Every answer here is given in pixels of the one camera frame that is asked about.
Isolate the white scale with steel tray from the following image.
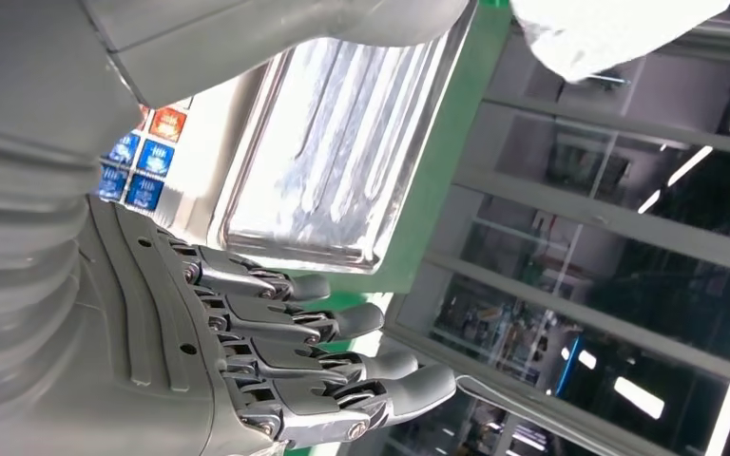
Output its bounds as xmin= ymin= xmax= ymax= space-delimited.
xmin=95 ymin=6 xmax=483 ymax=276

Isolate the glass partition with metal frames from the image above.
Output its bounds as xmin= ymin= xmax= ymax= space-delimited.
xmin=387 ymin=0 xmax=730 ymax=456

